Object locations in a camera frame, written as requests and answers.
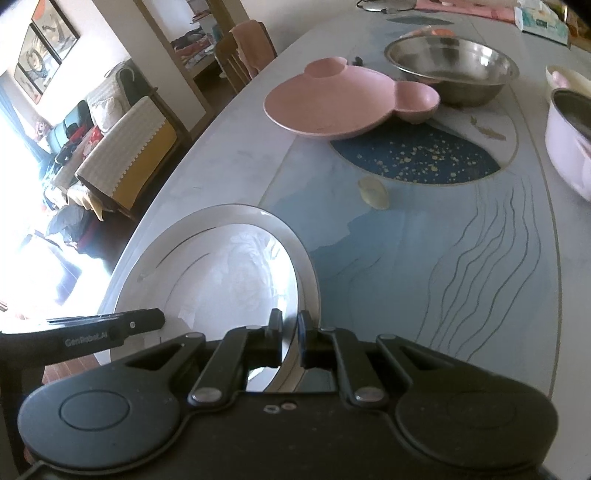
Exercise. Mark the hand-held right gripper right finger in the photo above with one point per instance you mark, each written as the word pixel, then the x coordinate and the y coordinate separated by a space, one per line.
pixel 304 341

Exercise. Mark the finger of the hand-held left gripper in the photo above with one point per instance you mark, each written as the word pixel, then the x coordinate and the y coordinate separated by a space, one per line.
pixel 138 319

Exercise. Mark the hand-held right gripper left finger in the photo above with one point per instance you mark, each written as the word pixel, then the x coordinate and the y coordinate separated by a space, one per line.
pixel 272 344

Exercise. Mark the cream bowl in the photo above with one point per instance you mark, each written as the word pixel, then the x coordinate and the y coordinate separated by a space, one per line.
pixel 561 76

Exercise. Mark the small yellowish object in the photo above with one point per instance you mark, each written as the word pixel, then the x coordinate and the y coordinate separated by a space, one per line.
pixel 374 193

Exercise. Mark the cream covered sofa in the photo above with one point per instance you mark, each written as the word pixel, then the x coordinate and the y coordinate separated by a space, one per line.
pixel 124 134

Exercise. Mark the pink bear-shaped plate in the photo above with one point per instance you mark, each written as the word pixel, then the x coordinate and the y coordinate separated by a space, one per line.
pixel 332 99

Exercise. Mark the wooden chair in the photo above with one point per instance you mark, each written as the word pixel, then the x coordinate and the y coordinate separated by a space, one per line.
pixel 231 64

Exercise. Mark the small dark object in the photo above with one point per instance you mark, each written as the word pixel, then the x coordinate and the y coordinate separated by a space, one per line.
pixel 355 60

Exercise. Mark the pink towel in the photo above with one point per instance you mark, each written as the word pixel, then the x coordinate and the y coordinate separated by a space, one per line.
pixel 251 44

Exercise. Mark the stainless steel bowl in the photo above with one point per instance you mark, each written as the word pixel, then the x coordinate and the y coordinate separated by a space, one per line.
pixel 452 60

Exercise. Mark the pale pink pot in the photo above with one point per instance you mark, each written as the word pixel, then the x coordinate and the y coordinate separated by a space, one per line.
pixel 565 143

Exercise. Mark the pink printed cloth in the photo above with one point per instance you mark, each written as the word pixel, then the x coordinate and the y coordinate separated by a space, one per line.
pixel 461 11

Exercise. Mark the tissue pack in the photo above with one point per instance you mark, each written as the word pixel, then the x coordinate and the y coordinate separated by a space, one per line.
pixel 542 21

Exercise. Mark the framed wall picture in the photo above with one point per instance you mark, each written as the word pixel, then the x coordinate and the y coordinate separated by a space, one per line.
pixel 34 64
pixel 57 27

